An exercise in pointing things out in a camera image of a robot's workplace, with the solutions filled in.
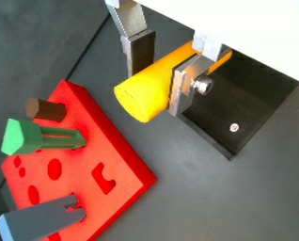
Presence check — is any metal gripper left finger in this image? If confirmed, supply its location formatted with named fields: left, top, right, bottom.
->
left=104, top=0, right=156, bottom=76

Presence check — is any green pentagon peg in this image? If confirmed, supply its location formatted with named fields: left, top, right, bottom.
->
left=1, top=119, right=86, bottom=155

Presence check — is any black curved fixture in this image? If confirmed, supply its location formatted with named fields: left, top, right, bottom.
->
left=180, top=51, right=297, bottom=160

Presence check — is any blue rectangular peg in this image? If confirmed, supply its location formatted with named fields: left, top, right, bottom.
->
left=0, top=194, right=85, bottom=241

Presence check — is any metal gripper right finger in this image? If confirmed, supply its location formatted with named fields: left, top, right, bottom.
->
left=168, top=30, right=232, bottom=117

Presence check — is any brown hexagonal peg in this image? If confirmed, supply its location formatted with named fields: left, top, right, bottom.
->
left=26, top=98, right=66, bottom=122

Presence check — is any red peg board base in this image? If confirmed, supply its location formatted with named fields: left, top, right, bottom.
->
left=1, top=80, right=157, bottom=241

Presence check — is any yellow oval peg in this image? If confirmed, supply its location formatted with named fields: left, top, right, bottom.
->
left=113, top=40, right=233, bottom=123

